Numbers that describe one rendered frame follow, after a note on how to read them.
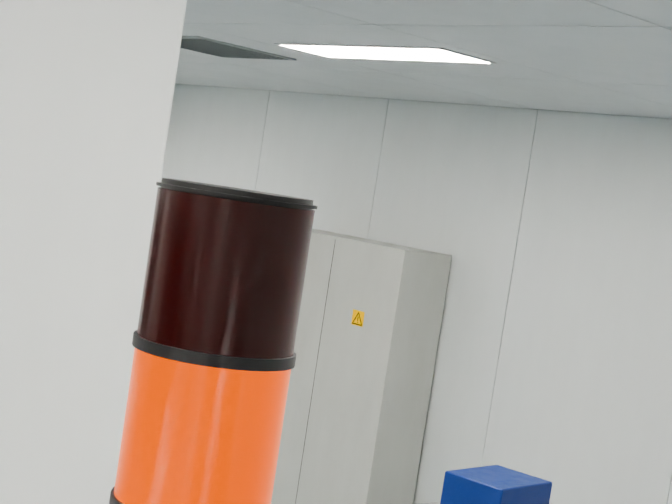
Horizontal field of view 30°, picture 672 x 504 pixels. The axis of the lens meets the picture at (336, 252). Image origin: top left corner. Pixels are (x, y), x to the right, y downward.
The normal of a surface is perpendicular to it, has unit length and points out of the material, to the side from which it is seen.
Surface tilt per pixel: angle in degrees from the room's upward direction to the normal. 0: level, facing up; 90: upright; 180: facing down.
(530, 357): 90
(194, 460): 90
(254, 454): 90
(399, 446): 90
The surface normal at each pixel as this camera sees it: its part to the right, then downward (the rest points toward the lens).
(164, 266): -0.68, -0.07
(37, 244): 0.66, 0.14
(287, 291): 0.81, 0.15
